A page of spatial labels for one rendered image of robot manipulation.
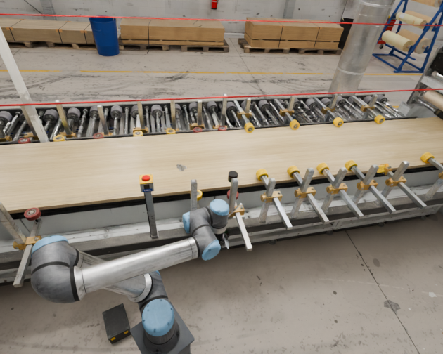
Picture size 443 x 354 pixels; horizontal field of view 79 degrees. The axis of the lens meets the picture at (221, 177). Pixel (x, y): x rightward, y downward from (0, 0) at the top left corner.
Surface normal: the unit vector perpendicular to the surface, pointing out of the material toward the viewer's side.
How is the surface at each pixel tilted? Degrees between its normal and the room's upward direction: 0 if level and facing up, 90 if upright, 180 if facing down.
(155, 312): 5
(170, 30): 90
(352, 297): 0
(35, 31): 90
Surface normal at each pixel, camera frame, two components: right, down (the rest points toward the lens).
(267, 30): 0.17, 0.67
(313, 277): 0.07, -0.74
